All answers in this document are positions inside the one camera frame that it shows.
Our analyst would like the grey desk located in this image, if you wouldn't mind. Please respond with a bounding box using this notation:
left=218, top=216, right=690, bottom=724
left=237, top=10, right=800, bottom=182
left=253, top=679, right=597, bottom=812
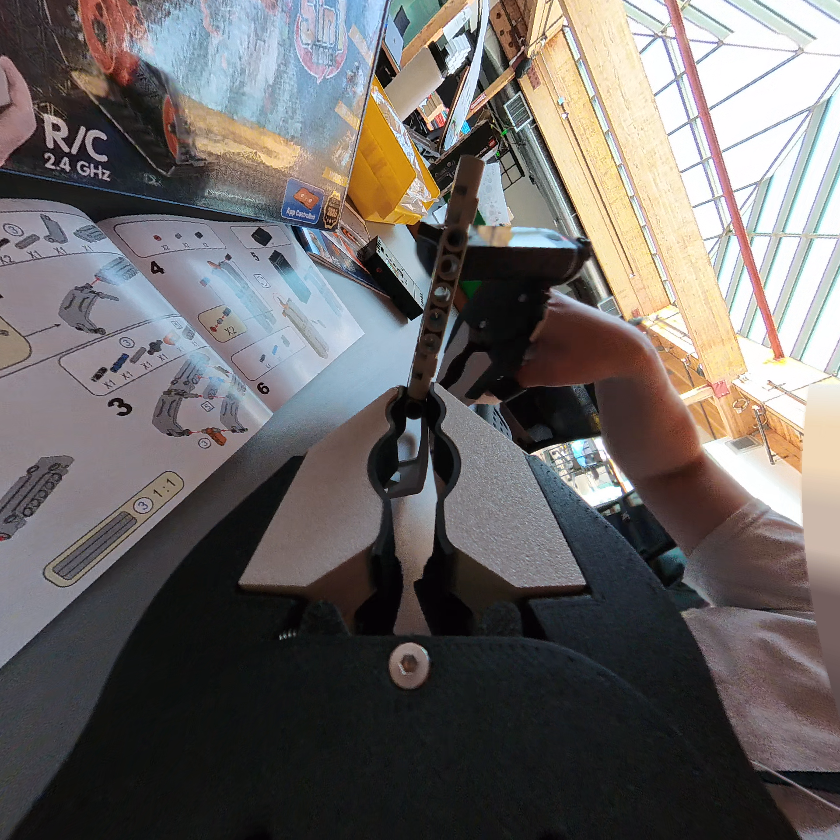
left=0, top=171, right=460, bottom=840

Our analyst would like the grey toy beam arm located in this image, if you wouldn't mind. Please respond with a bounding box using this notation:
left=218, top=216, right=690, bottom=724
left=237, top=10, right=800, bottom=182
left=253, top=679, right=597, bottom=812
left=381, top=156, right=487, bottom=500

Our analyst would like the clear plastic bag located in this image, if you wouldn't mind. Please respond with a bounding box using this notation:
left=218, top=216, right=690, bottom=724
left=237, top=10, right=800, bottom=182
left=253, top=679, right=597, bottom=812
left=371, top=92, right=441, bottom=217

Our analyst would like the white paper roll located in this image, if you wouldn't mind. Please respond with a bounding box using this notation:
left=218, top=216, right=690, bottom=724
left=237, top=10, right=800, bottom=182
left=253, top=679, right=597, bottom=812
left=384, top=46, right=447, bottom=119

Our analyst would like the yellow plastic bin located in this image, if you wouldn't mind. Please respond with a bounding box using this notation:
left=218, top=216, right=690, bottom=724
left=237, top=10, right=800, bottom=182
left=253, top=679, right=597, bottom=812
left=346, top=75, right=441, bottom=225

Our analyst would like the wooden window sill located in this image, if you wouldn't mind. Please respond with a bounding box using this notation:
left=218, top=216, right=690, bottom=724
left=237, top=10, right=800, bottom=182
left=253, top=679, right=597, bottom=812
left=643, top=308, right=837, bottom=470

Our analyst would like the black carton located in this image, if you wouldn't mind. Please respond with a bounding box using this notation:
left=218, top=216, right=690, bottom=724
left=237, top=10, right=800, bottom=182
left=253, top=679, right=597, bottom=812
left=430, top=121, right=503, bottom=191

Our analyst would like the small black box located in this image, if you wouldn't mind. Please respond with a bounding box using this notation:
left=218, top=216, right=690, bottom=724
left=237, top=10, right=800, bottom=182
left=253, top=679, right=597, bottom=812
left=360, top=236, right=426, bottom=321

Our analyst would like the white instruction booklet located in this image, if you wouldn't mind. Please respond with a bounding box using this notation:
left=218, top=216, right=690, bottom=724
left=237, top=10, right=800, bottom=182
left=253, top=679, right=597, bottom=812
left=0, top=200, right=365, bottom=667

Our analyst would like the glass skylight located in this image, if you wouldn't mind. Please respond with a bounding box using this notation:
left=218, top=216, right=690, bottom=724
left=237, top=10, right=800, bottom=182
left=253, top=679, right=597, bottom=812
left=620, top=0, right=840, bottom=375

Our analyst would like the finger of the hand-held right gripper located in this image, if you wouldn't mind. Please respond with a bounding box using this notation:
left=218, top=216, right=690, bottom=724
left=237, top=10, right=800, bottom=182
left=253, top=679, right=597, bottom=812
left=459, top=351, right=503, bottom=404
left=436, top=320, right=473, bottom=391

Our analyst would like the white printed paper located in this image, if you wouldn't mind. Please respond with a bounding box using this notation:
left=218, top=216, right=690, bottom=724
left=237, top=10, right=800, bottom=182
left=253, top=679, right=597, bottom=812
left=476, top=163, right=514, bottom=227

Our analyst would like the person's white shirt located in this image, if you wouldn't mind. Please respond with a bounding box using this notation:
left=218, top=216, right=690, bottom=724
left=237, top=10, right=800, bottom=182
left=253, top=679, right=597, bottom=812
left=682, top=607, right=840, bottom=840

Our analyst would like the person's right hand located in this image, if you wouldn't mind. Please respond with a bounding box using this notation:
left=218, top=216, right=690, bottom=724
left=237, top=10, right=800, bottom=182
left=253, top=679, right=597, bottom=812
left=518, top=292, right=660, bottom=391

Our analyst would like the person's right forearm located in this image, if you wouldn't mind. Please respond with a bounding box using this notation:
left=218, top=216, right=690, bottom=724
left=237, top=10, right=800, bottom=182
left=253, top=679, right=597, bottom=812
left=594, top=348, right=815, bottom=614

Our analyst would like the large wooden ceiling beam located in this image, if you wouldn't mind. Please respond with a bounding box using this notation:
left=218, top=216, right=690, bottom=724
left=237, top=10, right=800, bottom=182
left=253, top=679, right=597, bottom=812
left=525, top=0, right=746, bottom=388

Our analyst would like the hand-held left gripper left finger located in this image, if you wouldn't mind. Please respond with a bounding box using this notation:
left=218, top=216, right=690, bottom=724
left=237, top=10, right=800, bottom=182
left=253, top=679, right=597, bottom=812
left=239, top=387, right=400, bottom=627

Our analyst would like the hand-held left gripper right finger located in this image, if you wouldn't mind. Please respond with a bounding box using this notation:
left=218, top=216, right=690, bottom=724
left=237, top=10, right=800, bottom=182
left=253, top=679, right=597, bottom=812
left=428, top=384, right=587, bottom=614

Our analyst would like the large blue toy box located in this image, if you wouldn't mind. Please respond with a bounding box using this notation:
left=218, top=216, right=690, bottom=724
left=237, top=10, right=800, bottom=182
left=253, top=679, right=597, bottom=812
left=0, top=0, right=391, bottom=231

